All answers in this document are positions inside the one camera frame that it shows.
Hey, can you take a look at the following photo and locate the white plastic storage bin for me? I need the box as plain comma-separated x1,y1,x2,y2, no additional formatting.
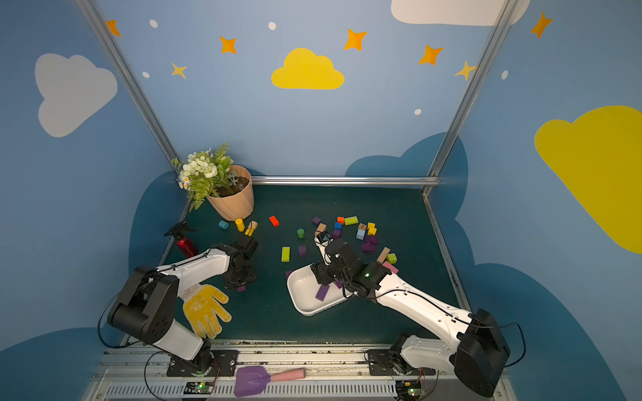
287,264,347,317

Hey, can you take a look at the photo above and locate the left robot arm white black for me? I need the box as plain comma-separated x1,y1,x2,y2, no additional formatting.
107,235,257,361

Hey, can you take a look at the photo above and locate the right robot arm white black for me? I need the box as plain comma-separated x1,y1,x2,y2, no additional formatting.
312,232,511,398

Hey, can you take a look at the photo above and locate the purple arch block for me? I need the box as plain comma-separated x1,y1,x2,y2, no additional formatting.
361,236,380,252

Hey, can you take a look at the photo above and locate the tan brick right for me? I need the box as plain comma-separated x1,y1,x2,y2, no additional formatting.
377,247,391,265

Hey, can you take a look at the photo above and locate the lime green flat brick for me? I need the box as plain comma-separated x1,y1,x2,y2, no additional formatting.
344,217,359,226

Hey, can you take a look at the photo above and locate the pink brick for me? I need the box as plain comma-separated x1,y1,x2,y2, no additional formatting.
383,262,399,274

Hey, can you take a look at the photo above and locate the yellow notched block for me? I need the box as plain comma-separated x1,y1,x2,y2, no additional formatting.
367,222,377,236

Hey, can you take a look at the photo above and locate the yellow cylinder block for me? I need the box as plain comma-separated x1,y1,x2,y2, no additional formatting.
235,218,246,232

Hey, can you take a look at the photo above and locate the lime green tall brick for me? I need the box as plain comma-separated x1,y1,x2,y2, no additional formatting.
281,247,291,263

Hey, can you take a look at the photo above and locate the yellow work glove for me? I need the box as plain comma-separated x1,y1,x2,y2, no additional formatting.
180,284,232,339

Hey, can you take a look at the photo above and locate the red spray bottle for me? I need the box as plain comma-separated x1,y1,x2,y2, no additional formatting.
164,221,199,258

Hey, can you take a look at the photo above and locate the potted plant terracotta pot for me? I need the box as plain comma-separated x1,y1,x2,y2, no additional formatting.
172,143,254,222

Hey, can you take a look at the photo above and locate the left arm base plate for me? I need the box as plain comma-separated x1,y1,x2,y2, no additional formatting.
167,349,238,378

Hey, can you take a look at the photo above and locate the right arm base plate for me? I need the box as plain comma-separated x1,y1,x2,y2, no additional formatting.
364,349,436,376

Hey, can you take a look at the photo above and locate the purple toy shovel pink handle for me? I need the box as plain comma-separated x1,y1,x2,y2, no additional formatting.
234,366,306,398

